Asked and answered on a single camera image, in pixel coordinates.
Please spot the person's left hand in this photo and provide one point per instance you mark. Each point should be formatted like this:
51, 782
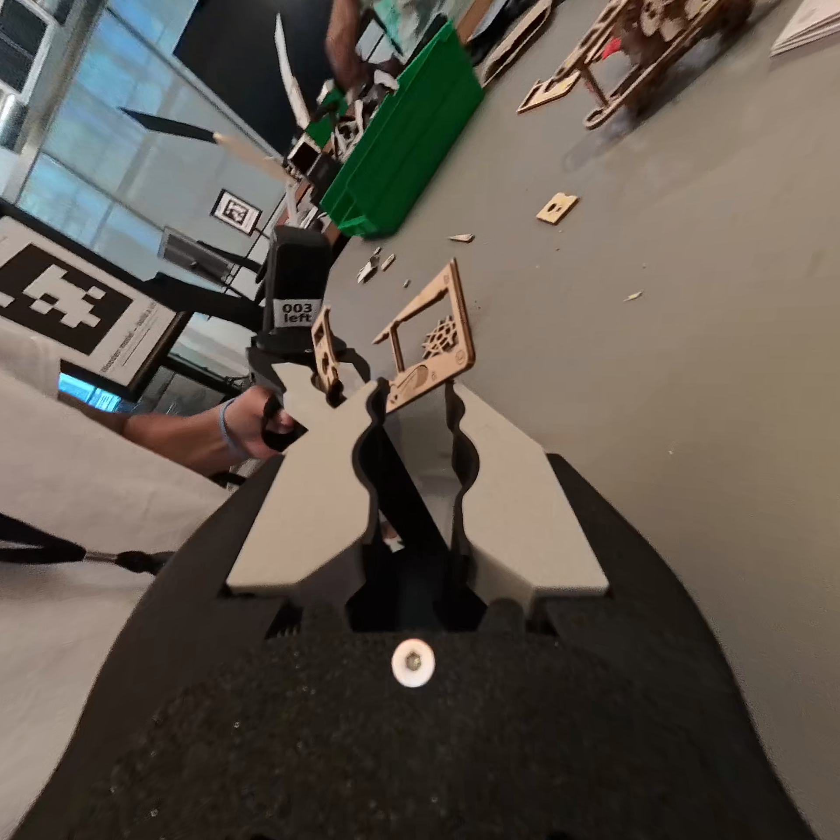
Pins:
246, 426

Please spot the white ceiling vent grille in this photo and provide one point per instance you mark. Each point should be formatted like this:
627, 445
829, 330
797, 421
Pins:
19, 39

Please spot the small black square box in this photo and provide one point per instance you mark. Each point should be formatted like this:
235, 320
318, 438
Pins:
303, 157

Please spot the grey desk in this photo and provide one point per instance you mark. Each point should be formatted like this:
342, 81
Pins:
623, 407

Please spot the large wooden model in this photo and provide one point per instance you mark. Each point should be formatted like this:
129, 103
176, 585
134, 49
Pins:
663, 46

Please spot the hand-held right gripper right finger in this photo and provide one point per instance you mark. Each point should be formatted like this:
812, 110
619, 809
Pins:
531, 518

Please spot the wooden laser-cut frame piece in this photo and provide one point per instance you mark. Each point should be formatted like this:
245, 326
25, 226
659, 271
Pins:
459, 341

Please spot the blue lit screen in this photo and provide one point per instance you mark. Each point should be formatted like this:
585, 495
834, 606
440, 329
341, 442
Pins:
88, 394

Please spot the small framed tag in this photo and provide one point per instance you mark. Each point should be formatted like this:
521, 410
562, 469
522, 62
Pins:
235, 211

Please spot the small wooden slotted piece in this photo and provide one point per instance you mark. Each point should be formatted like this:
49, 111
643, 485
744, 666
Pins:
325, 348

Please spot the small square wooden piece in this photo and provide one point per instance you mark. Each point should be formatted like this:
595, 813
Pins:
558, 208

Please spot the blue wristband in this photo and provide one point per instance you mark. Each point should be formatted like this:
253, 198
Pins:
229, 426

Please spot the white paper strip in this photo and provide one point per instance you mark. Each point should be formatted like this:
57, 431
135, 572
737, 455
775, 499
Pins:
292, 72

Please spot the black framed tag sign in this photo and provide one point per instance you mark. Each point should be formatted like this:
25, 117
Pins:
72, 295

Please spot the person's left forearm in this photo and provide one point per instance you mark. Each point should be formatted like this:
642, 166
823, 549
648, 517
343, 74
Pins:
177, 436

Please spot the black wall panel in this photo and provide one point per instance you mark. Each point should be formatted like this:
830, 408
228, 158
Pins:
256, 59

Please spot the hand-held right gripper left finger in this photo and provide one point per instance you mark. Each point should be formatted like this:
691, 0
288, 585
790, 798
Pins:
302, 518

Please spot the wooden sheet with cutouts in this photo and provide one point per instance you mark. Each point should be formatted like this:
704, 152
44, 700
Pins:
558, 88

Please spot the black and beige pointed stick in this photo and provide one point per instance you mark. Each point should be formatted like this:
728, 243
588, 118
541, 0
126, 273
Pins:
197, 134

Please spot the flat wooden offcut sheet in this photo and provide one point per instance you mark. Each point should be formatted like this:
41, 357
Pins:
515, 43

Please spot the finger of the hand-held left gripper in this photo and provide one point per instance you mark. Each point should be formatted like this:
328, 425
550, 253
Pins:
420, 453
308, 403

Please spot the small wooden scraps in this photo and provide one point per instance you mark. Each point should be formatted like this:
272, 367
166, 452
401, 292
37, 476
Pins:
375, 266

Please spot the green plastic bin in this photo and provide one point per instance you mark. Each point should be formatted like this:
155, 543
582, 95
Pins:
407, 144

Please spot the white paper stack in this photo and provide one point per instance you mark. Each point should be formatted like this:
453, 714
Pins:
810, 26

